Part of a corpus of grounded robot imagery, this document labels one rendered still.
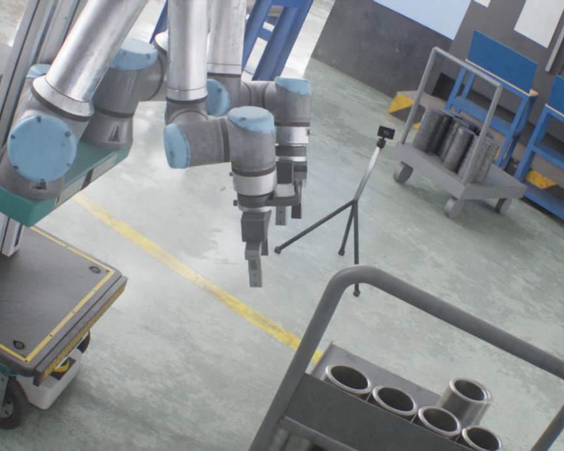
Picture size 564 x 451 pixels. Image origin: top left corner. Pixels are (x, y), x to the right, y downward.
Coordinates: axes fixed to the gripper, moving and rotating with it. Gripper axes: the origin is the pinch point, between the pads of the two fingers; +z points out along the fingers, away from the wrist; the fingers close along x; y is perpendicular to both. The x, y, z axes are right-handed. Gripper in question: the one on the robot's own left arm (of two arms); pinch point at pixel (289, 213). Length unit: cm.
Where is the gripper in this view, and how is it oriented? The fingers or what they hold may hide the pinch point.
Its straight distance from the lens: 227.1
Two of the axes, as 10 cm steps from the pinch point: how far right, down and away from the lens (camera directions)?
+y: 9.6, 0.6, -2.7
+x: 2.8, -1.2, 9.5
